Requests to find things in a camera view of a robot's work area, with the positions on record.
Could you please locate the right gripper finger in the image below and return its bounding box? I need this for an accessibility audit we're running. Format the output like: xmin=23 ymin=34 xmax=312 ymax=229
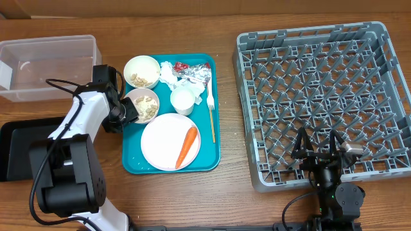
xmin=291 ymin=127 xmax=314 ymax=159
xmin=329 ymin=130 xmax=345 ymax=158

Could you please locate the white bowl with rice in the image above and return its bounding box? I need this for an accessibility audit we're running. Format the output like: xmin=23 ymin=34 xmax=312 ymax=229
xmin=125 ymin=88 xmax=160 ymax=124

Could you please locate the white bowl with peanuts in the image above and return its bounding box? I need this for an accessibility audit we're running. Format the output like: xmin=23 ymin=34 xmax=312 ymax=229
xmin=123 ymin=55 xmax=161 ymax=89

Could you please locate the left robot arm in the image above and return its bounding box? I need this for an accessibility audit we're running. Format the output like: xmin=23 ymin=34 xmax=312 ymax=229
xmin=28 ymin=65 xmax=139 ymax=231

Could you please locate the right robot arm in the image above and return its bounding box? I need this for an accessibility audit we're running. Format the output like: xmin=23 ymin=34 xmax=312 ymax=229
xmin=282 ymin=127 xmax=365 ymax=230

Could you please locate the grey plastic dishwasher rack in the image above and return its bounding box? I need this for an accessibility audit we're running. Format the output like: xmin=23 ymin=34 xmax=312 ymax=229
xmin=233 ymin=21 xmax=410 ymax=193

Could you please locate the black rectangular waste tray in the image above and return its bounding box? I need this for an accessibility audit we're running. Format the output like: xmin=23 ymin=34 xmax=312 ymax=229
xmin=1 ymin=117 xmax=64 ymax=182

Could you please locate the white round plate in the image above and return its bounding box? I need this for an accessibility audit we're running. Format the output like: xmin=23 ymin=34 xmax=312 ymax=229
xmin=141 ymin=113 xmax=201 ymax=171

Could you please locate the teal plastic serving tray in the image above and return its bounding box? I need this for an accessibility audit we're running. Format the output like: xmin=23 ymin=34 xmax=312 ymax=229
xmin=121 ymin=53 xmax=222 ymax=175

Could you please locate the crumpled white napkin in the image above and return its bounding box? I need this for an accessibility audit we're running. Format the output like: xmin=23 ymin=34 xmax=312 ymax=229
xmin=159 ymin=61 xmax=205 ymax=105

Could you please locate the white paper cup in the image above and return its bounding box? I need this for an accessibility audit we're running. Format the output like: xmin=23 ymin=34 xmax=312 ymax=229
xmin=170 ymin=87 xmax=195 ymax=116

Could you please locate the orange carrot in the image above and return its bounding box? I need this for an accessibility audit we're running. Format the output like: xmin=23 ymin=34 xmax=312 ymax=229
xmin=175 ymin=126 xmax=198 ymax=169

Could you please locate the white plastic fork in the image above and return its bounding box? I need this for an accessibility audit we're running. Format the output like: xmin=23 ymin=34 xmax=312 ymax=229
xmin=207 ymin=78 xmax=214 ymax=110

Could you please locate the wooden chopstick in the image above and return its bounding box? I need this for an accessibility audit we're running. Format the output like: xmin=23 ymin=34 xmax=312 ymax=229
xmin=209 ymin=109 xmax=216 ymax=143

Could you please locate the crumpled silver foil wrapper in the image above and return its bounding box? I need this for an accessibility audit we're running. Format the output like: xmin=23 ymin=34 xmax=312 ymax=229
xmin=173 ymin=62 xmax=212 ymax=87

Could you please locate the clear plastic storage bin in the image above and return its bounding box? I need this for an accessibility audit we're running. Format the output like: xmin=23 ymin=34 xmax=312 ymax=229
xmin=1 ymin=35 xmax=102 ymax=102

